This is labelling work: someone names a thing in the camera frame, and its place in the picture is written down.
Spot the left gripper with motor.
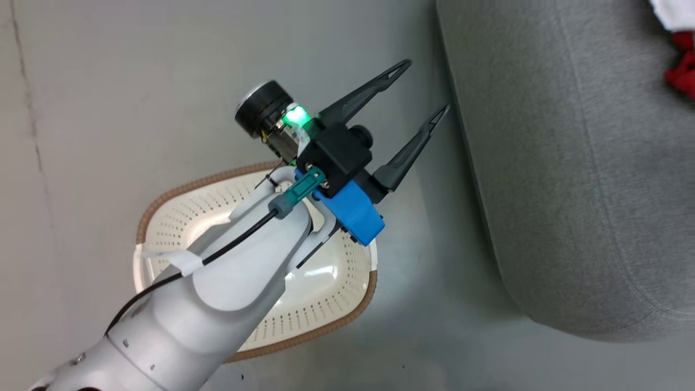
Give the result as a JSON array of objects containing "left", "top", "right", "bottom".
[{"left": 235, "top": 60, "right": 451, "bottom": 192}]

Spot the white tape tag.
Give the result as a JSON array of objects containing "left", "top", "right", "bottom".
[{"left": 142, "top": 250, "right": 205, "bottom": 278}]

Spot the grey fabric sofa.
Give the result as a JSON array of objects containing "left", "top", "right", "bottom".
[{"left": 436, "top": 0, "right": 695, "bottom": 343}]

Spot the black cable with teal plug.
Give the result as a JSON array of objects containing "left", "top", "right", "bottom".
[{"left": 105, "top": 167, "right": 326, "bottom": 336}]

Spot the red Bulls 23 jersey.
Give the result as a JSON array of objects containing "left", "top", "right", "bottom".
[{"left": 665, "top": 31, "right": 695, "bottom": 103}]

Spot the blue left camera mount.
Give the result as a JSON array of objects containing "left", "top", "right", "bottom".
[{"left": 296, "top": 168, "right": 386, "bottom": 247}]

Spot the white garment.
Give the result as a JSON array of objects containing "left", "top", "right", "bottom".
[{"left": 648, "top": 0, "right": 695, "bottom": 32}]

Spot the beige perforated laundry basket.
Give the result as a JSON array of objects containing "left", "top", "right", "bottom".
[{"left": 133, "top": 161, "right": 379, "bottom": 363}]

